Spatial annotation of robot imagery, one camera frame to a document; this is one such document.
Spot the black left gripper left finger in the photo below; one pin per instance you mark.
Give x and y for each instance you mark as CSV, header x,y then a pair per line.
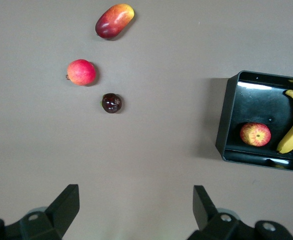
x,y
61,210

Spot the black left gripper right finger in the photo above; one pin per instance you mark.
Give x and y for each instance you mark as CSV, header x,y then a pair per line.
x,y
206,212

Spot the red yellow striped apple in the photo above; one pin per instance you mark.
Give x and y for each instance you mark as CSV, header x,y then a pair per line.
x,y
255,134

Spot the black plastic box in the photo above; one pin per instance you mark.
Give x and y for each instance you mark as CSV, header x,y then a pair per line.
x,y
256,105

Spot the dark purple plum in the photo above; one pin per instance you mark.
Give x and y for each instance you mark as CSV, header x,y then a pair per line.
x,y
111,103

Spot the brown table cover mat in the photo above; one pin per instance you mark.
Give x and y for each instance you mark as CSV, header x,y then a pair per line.
x,y
161,100

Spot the red yellow mango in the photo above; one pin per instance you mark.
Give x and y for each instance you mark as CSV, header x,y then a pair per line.
x,y
114,21

